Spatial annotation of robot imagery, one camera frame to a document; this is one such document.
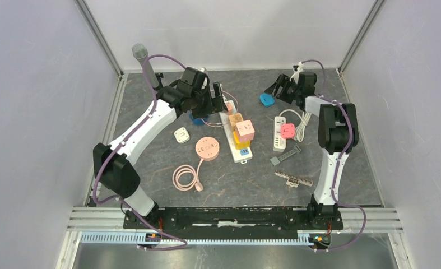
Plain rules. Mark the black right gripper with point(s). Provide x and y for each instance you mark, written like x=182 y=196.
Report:
x=282 y=82

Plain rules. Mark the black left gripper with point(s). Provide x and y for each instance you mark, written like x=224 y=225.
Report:
x=208 y=109

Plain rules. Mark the light blue plug adapter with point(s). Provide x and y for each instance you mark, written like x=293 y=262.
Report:
x=267 y=100

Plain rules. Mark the dark blue cube socket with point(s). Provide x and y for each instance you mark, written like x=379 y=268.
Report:
x=197 y=121

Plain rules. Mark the pink cube socket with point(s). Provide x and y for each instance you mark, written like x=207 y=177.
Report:
x=244 y=131

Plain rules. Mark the round pink power socket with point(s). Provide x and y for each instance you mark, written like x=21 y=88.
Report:
x=207 y=148

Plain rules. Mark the white plug adapter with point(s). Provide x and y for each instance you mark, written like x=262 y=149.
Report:
x=182 y=135

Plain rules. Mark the long white power strip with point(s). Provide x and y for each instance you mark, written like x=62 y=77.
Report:
x=241 y=156

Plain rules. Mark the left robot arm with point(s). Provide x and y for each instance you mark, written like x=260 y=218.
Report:
x=114 y=163

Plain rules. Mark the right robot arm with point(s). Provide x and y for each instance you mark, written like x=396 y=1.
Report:
x=338 y=134

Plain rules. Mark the small salmon plug adapter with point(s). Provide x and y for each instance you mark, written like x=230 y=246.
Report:
x=230 y=108

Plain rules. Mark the tan patterned cube socket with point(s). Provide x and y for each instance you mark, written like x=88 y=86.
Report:
x=233 y=119

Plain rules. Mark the pink red plug adapter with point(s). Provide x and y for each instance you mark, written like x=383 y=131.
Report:
x=287 y=131

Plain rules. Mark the yellow cube socket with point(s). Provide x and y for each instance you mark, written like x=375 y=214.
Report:
x=240 y=145

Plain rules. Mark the small white power strip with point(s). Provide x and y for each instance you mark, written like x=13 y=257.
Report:
x=279 y=143

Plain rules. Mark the grey plastic clip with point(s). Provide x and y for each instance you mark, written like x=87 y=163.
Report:
x=278 y=159

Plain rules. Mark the beige comb strip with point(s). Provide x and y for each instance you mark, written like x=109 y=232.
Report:
x=294 y=181

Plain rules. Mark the grey microphone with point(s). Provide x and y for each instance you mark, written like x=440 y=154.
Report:
x=140 y=53

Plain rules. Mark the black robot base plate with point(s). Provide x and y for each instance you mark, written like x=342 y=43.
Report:
x=277 y=222

